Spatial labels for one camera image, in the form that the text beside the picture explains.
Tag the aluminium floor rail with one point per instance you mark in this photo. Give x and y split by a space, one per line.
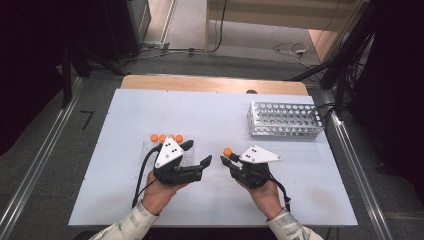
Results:
354 166
39 156

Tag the black curtain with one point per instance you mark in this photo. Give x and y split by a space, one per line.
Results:
393 83
30 66

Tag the black cabinet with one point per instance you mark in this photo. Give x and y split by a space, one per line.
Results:
116 30

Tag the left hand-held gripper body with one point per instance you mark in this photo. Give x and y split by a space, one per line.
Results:
169 153

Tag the black metal stand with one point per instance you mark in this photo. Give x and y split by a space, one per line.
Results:
66 83
336 60

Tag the white perforated tube rack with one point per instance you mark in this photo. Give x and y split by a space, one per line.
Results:
293 128

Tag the person's right hand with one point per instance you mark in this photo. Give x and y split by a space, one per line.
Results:
266 200

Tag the clear acrylic tube rack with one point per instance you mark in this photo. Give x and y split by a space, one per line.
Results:
148 151

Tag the beige wooden cabinet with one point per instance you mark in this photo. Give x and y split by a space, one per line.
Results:
283 13

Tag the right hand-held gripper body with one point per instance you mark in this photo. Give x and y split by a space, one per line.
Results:
258 155

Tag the person's left hand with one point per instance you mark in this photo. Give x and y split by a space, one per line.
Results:
156 196

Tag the dark round table grommet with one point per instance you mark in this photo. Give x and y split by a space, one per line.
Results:
251 91

